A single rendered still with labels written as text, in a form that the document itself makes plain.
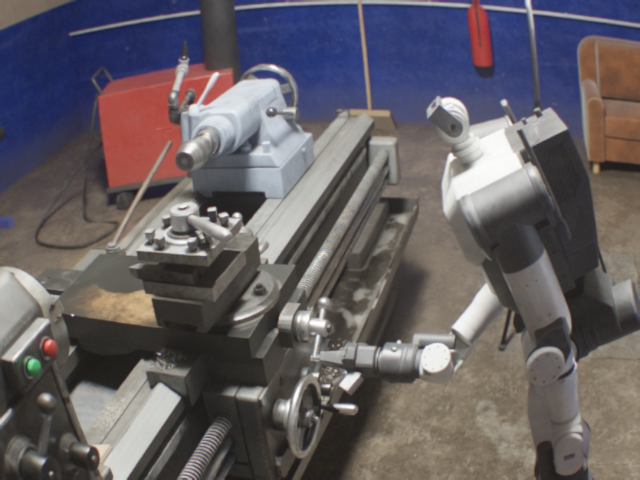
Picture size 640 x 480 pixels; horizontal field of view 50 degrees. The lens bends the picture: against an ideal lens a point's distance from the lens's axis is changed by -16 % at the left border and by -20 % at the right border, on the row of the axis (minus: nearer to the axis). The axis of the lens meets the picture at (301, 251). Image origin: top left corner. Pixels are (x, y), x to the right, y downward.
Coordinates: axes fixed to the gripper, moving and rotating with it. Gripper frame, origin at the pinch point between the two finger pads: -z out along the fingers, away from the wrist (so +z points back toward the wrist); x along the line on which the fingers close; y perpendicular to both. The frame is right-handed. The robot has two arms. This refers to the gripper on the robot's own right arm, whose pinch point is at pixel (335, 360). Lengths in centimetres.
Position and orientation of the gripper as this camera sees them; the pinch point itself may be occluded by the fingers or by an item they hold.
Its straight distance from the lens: 176.7
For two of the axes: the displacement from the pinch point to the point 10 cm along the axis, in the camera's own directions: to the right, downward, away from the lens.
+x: 2.6, 4.0, 8.8
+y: 1.6, -9.1, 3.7
